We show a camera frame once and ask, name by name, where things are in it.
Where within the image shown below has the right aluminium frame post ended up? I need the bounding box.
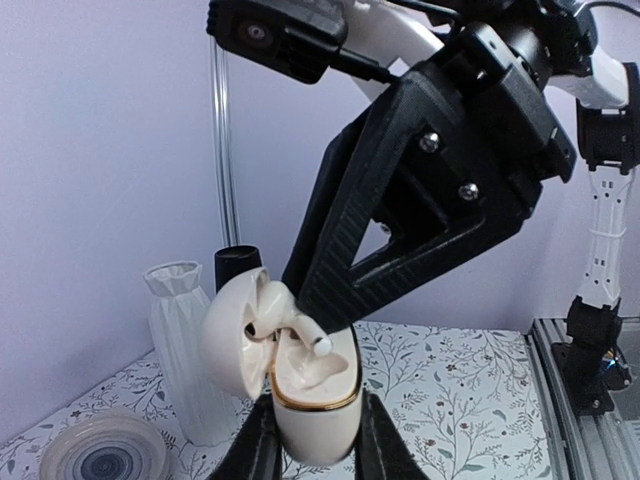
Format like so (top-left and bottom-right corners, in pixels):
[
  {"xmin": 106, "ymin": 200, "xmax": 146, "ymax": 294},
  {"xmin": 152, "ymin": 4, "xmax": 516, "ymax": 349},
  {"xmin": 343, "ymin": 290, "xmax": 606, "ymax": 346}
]
[{"xmin": 210, "ymin": 38, "xmax": 241, "ymax": 246}]

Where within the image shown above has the black cylindrical cup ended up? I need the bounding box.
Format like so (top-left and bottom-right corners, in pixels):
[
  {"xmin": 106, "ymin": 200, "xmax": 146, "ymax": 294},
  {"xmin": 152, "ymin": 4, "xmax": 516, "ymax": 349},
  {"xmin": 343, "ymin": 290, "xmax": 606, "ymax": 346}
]
[{"xmin": 213, "ymin": 245, "xmax": 263, "ymax": 292}]

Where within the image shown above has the white ribbed vase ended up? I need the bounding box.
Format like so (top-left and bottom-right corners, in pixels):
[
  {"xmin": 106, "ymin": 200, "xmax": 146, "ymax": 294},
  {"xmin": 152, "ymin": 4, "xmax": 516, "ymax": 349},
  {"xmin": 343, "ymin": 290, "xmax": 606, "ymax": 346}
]
[{"xmin": 143, "ymin": 261, "xmax": 237, "ymax": 447}]

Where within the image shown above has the beige earbud charging case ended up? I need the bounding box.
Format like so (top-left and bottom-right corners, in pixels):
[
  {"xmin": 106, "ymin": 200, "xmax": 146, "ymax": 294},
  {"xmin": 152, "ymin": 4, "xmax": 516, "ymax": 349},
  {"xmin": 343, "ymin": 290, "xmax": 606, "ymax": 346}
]
[{"xmin": 200, "ymin": 267, "xmax": 363, "ymax": 467}]

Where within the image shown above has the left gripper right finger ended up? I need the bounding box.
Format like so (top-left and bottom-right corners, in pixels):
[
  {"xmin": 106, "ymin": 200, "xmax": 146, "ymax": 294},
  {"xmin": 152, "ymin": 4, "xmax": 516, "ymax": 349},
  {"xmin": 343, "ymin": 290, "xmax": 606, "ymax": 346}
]
[{"xmin": 354, "ymin": 390, "xmax": 428, "ymax": 480}]

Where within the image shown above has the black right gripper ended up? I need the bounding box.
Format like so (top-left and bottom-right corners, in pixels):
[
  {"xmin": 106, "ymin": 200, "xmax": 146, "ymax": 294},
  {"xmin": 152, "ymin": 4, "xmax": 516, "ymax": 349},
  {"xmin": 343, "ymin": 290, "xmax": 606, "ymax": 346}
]
[{"xmin": 283, "ymin": 24, "xmax": 575, "ymax": 333}]

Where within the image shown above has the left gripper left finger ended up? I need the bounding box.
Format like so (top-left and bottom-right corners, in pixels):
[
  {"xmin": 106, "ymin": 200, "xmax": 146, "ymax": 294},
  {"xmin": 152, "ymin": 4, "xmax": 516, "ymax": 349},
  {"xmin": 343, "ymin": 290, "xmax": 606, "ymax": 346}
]
[{"xmin": 209, "ymin": 394, "xmax": 283, "ymax": 480}]

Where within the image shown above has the front aluminium rail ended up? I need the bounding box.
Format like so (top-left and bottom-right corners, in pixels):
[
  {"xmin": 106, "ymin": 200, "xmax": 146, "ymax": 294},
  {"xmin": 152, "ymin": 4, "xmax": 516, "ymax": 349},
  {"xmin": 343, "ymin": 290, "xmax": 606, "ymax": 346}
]
[{"xmin": 524, "ymin": 317, "xmax": 639, "ymax": 479}]

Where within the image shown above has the spiral patterned plate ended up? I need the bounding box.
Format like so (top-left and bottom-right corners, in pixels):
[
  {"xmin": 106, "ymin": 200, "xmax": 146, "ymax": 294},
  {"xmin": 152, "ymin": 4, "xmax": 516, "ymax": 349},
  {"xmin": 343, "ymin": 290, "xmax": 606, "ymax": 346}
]
[{"xmin": 38, "ymin": 408, "xmax": 171, "ymax": 479}]

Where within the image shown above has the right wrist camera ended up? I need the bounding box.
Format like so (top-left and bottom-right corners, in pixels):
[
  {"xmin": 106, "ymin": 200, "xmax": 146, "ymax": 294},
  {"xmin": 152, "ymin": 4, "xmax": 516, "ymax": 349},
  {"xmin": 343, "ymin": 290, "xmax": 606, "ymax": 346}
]
[{"xmin": 206, "ymin": 0, "xmax": 395, "ymax": 84}]

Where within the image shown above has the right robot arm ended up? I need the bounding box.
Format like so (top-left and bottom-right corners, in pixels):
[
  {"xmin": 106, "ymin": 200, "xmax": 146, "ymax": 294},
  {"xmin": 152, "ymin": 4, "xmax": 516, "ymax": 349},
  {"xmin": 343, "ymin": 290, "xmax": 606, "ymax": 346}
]
[{"xmin": 283, "ymin": 1, "xmax": 639, "ymax": 415}]

